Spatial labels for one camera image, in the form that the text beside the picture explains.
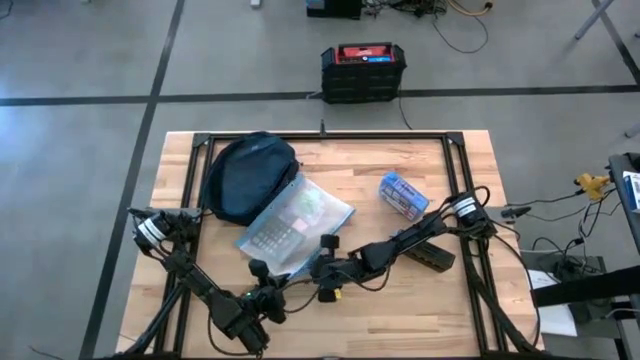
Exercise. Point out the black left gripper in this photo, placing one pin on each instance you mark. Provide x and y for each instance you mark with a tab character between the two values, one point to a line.
270	305

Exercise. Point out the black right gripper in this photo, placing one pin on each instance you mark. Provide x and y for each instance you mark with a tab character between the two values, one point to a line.
335	270

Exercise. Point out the clear blue-edged zip pouch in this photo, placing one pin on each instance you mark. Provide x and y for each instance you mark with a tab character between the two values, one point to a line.
325	215

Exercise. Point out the blue printed package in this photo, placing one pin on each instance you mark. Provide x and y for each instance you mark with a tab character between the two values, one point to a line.
402	196

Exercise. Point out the navy blue backpack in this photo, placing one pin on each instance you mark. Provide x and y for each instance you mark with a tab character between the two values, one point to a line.
250	175

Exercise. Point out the black network switch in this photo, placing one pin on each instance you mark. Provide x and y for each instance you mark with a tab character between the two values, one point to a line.
437	260

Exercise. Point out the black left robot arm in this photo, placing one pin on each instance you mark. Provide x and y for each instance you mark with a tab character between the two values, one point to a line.
200	287

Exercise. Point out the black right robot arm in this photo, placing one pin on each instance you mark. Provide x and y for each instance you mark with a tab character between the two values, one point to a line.
410	235

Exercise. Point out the red black power station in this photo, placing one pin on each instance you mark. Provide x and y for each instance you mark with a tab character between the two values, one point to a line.
362	80

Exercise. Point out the black plug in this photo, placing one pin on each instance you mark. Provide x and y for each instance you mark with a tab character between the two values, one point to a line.
515	212

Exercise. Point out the white paper sheet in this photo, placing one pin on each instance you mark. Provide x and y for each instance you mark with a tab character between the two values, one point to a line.
555	320

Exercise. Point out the black box on floor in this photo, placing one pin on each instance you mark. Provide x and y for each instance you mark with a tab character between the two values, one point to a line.
335	9

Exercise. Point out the black metal bar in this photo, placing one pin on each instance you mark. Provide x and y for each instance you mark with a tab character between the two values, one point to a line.
590	287

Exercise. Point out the grey equipment box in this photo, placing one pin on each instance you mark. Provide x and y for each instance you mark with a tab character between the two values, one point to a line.
592	262

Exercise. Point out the small white object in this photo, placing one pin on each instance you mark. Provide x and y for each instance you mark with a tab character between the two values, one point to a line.
255	3

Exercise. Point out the yellow connector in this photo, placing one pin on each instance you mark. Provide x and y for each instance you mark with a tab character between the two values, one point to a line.
592	185

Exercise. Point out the blue white box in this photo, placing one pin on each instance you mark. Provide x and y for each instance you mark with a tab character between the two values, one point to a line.
632	192

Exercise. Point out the grey metal foot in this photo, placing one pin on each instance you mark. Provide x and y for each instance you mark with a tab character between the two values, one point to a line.
634	131

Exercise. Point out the grey metal table leg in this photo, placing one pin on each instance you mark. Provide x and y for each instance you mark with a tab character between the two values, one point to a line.
592	20

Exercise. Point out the black aluminium table frame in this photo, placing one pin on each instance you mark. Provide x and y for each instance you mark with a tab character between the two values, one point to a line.
325	136

